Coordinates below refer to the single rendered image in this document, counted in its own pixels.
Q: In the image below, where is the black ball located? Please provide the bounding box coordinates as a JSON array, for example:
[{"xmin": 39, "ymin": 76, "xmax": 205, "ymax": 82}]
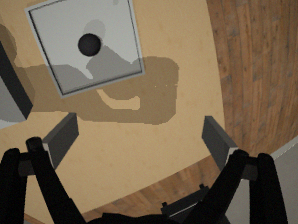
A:
[{"xmin": 78, "ymin": 33, "xmax": 101, "ymax": 57}]

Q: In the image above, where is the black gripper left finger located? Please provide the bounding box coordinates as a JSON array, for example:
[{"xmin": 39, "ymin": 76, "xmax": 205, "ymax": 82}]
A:
[{"xmin": 0, "ymin": 112, "xmax": 87, "ymax": 224}]

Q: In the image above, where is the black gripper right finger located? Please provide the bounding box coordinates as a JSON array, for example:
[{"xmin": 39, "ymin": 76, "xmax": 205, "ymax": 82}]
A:
[{"xmin": 182, "ymin": 116, "xmax": 288, "ymax": 224}]

